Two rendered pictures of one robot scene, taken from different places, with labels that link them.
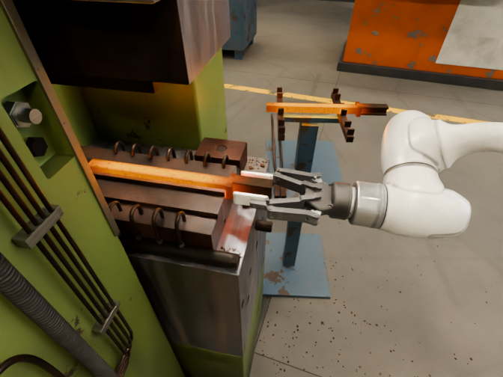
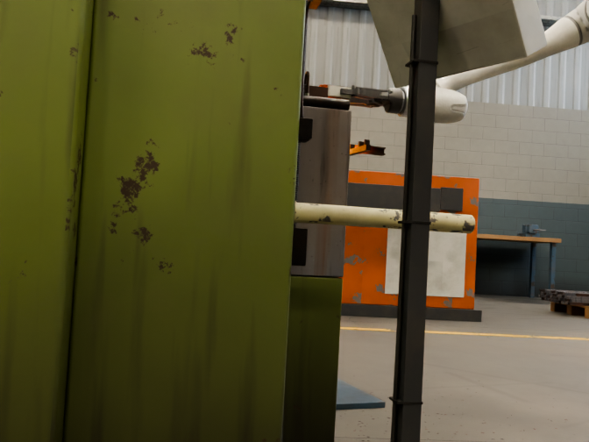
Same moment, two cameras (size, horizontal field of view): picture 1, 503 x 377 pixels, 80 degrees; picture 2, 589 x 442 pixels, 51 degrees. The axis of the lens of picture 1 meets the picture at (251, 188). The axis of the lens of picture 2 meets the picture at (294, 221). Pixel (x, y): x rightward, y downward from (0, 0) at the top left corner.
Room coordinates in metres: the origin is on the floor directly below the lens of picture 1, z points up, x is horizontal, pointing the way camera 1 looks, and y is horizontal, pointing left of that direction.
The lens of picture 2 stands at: (-1.14, 0.80, 0.54)
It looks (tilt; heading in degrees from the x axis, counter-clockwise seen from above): 3 degrees up; 336
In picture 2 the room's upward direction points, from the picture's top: 3 degrees clockwise
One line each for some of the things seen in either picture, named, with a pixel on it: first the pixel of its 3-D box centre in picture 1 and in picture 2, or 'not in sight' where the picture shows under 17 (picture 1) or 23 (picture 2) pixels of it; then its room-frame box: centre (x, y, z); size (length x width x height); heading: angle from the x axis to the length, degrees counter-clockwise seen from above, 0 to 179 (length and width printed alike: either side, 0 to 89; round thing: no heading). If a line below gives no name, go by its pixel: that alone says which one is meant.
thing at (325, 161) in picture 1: (302, 170); not in sight; (0.94, -0.21, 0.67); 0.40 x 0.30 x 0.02; 177
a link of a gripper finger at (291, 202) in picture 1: (293, 203); (367, 95); (0.42, -0.08, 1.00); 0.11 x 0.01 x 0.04; 97
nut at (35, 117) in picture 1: (31, 131); not in sight; (0.29, 0.25, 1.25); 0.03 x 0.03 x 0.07; 78
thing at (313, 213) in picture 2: not in sight; (385, 218); (0.10, 0.04, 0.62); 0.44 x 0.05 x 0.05; 78
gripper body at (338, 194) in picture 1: (326, 198); (385, 99); (0.43, -0.15, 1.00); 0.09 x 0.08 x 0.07; 78
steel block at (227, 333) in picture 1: (165, 244); (235, 191); (0.55, 0.26, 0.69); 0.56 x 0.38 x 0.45; 78
